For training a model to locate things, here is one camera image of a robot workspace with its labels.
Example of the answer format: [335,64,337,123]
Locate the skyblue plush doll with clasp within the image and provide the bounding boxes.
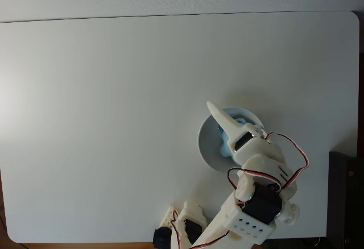
[217,116,249,159]

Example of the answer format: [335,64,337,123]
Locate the white ceramic bowl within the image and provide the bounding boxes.
[197,107,264,175]

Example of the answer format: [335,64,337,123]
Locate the black table clamp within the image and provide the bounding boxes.
[152,226,174,247]

